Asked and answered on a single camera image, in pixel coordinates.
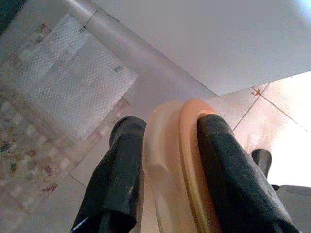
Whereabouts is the tan plastic bowl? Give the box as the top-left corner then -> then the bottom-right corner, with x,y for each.
142,98 -> 223,233

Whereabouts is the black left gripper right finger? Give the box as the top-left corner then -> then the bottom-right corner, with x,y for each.
196,113 -> 299,233

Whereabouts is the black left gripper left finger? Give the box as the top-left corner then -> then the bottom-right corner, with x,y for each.
70,116 -> 148,233

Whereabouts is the patterned floor mat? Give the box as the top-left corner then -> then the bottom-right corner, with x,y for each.
0,21 -> 132,212

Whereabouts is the grey black robot left leg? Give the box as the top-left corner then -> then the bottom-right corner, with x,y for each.
251,148 -> 311,200

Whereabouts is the fridge door with silver handle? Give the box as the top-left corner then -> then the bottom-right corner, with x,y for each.
62,0 -> 311,98

